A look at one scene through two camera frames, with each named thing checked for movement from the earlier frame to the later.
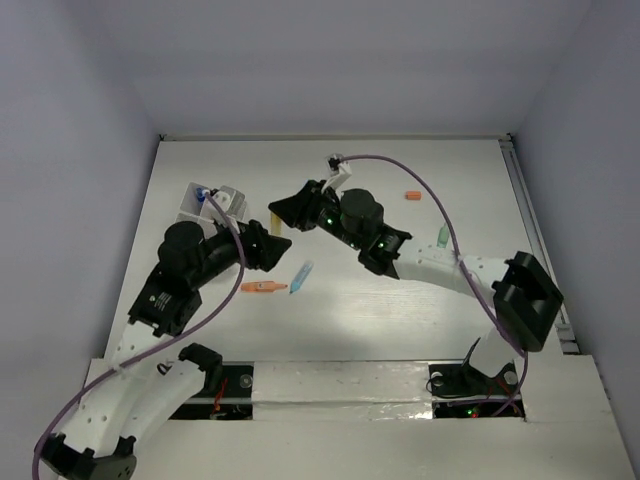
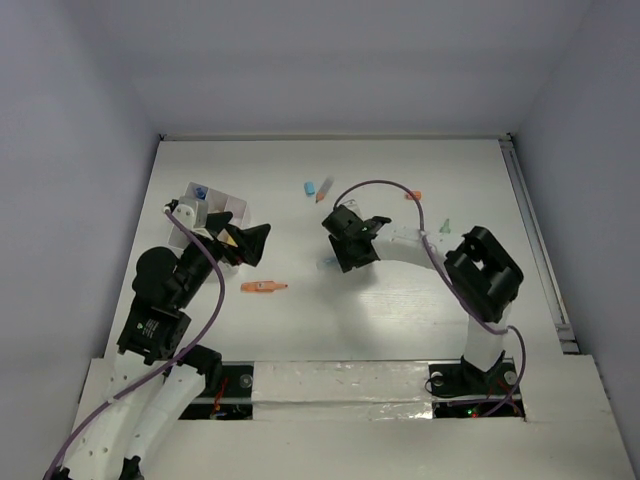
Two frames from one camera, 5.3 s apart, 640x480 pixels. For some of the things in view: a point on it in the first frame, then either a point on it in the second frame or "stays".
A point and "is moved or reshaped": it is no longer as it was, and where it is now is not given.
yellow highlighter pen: [276, 225] is moved or reshaped
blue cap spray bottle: [201, 194] stays
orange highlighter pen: [261, 286] stays
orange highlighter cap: [413, 195] stays
